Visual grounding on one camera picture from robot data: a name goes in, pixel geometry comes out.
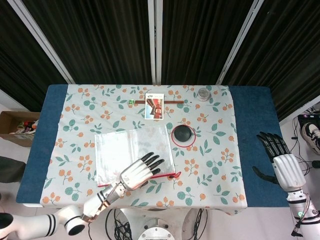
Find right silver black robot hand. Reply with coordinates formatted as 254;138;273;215
252;131;307;193

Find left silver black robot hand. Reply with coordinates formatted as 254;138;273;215
119;152;165;192

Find clear zip pouch red-edged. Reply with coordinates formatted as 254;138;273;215
94;124;182;188

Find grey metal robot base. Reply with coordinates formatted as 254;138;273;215
137;217;176;240

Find black white sneaker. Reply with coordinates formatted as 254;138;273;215
300;122;320;155

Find black round lid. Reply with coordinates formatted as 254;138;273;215
174;125;194;142

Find blue table pad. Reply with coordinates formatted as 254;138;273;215
16;84;295;208

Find picture card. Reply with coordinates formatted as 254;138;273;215
144;93;165;121

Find floral print tablecloth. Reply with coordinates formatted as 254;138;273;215
39;84;249;216

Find brown wooden stick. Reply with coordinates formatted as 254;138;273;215
134;99;185;104

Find clear glass jar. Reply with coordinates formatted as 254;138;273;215
196;87;212;102

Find black pleated curtain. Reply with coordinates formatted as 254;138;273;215
21;0;153;85
0;0;69;113
223;0;320;121
160;0;254;86

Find dark grey trouser leg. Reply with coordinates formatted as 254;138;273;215
0;155;27;185

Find cardboard box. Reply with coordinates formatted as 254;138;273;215
0;111;41;148

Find black floor cables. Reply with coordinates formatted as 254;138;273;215
290;106;320;181

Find black cable bundle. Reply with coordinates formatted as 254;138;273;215
104;208;134;240

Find white frame post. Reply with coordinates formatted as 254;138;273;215
215;0;266;85
147;0;164;85
6;0;75;85

